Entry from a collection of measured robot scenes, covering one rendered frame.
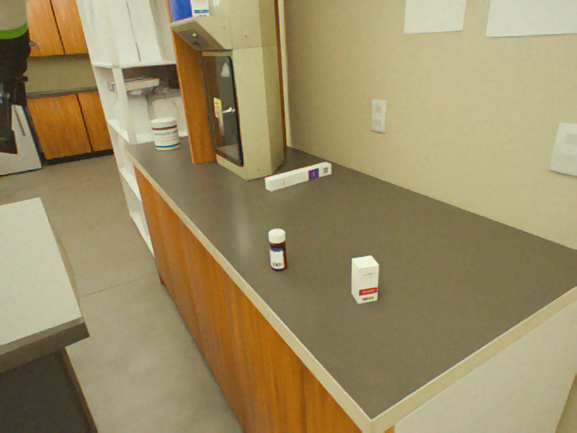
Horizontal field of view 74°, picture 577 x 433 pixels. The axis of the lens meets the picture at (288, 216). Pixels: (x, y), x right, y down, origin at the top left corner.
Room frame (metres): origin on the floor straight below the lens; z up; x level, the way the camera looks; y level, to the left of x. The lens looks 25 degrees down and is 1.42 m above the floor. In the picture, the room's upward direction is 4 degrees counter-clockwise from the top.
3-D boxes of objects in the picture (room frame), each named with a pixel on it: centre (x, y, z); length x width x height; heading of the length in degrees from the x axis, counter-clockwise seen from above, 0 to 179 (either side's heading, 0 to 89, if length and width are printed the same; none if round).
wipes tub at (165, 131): (2.04, 0.62, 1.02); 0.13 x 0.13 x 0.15
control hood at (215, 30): (1.52, 0.28, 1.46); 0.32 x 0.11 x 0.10; 29
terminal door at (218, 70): (1.54, 0.24, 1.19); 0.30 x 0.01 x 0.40; 29
